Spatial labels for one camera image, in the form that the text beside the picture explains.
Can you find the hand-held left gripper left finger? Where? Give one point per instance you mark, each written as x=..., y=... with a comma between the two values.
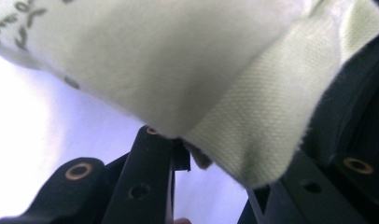
x=144, y=186

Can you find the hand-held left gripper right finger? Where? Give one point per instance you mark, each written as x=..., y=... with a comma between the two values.
x=349, y=124

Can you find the green printed baby romper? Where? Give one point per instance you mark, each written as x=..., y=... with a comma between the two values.
x=193, y=68

